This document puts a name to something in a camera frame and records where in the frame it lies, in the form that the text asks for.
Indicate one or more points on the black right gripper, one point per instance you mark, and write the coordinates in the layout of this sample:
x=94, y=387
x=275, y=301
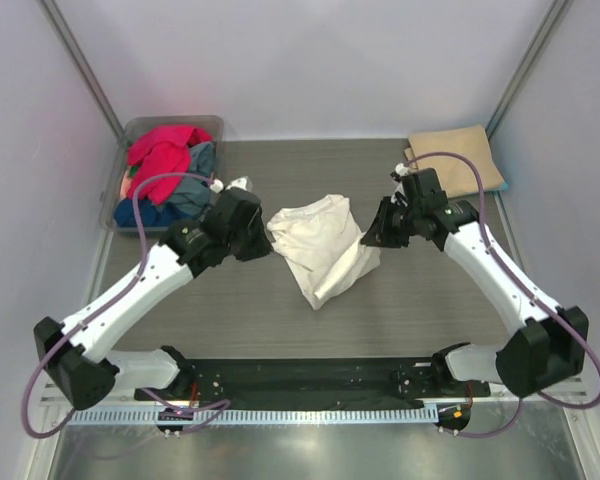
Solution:
x=392, y=220

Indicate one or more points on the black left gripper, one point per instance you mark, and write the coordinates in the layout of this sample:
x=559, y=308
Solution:
x=247, y=232

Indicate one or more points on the white t shirt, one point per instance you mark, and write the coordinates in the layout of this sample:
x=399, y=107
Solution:
x=321, y=244

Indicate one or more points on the clear plastic bin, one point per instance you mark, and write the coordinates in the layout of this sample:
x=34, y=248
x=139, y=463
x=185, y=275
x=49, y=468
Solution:
x=158, y=188

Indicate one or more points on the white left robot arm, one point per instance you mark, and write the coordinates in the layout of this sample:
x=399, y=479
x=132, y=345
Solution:
x=79, y=351

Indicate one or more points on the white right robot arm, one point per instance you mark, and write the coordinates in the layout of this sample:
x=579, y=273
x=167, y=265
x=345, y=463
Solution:
x=541, y=350

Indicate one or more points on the grey blue t shirt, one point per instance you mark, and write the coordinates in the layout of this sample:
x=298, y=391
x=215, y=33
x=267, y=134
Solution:
x=192, y=195

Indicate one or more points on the dark blue t shirt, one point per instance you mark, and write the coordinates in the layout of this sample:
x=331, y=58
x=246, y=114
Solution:
x=151, y=216

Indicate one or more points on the folded beige t shirt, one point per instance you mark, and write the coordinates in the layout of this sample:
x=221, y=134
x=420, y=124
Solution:
x=455, y=176

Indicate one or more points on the red t shirt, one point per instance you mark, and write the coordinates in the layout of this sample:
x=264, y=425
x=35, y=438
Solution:
x=165, y=149

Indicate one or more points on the peach pink garment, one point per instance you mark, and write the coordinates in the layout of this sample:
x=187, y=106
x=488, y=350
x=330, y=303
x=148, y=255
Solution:
x=125, y=185

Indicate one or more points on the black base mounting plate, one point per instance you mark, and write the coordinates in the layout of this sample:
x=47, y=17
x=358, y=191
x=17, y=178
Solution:
x=354, y=384

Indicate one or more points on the left round black base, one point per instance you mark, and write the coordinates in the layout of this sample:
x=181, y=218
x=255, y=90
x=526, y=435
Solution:
x=174, y=420

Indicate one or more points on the round black base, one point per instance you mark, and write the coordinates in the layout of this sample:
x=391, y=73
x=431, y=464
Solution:
x=174, y=420
x=453, y=417

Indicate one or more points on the right round black base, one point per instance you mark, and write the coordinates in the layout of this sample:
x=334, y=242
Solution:
x=453, y=417

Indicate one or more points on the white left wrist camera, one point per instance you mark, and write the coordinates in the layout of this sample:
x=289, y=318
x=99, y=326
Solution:
x=244, y=183

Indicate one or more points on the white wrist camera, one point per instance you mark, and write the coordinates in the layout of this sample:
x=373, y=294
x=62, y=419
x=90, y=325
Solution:
x=399, y=172
x=244, y=183

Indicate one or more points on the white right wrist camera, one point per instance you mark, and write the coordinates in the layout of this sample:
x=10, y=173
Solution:
x=399, y=172

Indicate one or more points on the slotted cable duct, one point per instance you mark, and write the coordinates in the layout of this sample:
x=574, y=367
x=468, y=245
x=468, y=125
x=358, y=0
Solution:
x=140, y=415

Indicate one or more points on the left aluminium frame post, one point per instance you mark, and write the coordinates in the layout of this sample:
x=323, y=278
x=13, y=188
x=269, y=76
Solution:
x=69, y=42

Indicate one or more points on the aluminium frame post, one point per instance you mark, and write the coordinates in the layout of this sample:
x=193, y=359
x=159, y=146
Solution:
x=69, y=42
x=550, y=23

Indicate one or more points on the right aluminium frame post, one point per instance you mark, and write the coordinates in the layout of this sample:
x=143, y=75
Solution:
x=550, y=23

